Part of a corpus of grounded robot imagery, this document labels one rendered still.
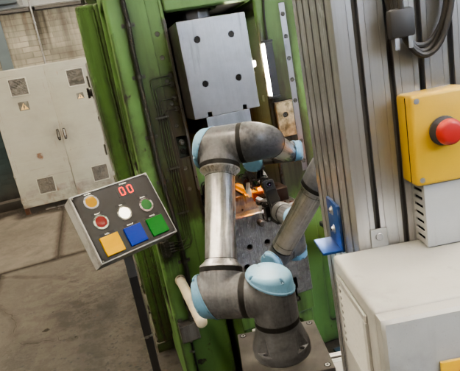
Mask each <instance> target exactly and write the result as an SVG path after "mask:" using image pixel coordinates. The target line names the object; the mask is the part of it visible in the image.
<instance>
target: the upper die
mask: <svg viewBox="0 0 460 371"><path fill-rule="evenodd" d="M187 120H188V127H189V131H190V133H193V134H196V133H197V132H198V131H199V130H201V129H204V128H208V127H211V126H221V125H226V124H235V123H241V122H244V121H252V120H251V115H250V109H243V110H240V111H236V112H232V113H226V114H222V115H218V116H209V117H208V118H205V119H198V120H193V119H187Z"/></svg>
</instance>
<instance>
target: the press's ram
mask: <svg viewBox="0 0 460 371"><path fill-rule="evenodd" d="M168 34H169V40H170V44H171V51H172V54H173V58H174V65H175V69H176V73H177V80H178V83H179V87H180V94H181V98H182V102H183V109H184V112H185V117H186V118H187V119H193V120H198V119H205V118H208V117H209V116H218V115H222V114H226V113H232V112H236V111H240V110H243V109H250V108H254V107H259V106H260V104H259V99H258V91H257V86H256V81H255V72H254V68H253V67H256V62H255V60H252V55H251V50H250V42H249V37H248V31H247V23H246V18H245V14H244V12H240V13H231V14H226V15H218V16H212V17H207V18H198V19H194V20H188V21H179V22H176V23H174V24H173V25H172V26H171V27H169V28H168Z"/></svg>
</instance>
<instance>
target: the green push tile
mask: <svg viewBox="0 0 460 371"><path fill-rule="evenodd" d="M145 222H146V224H147V226H148V227H149V229H150V231H151V233H152V235H153V237H156V236H158V235H160V234H162V233H165V232H167V231H169V227H168V225H167V224H166V222H165V220H164V218H163V216H162V214H159V215H157V216H153V217H152V218H149V219H146V220H145Z"/></svg>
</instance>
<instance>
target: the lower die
mask: <svg viewBox="0 0 460 371"><path fill-rule="evenodd" d="M235 182H236V183H240V184H242V180H241V178H238V176H235ZM242 185H243V184H242ZM255 208H258V205H256V202H255V201H254V199H253V198H252V197H248V196H245V195H244V193H243V192H242V191H240V190H238V189H237V188H236V214H237V213H241V212H244V211H249V210H252V209H255ZM241 209H244V210H243V211H242V210H241Z"/></svg>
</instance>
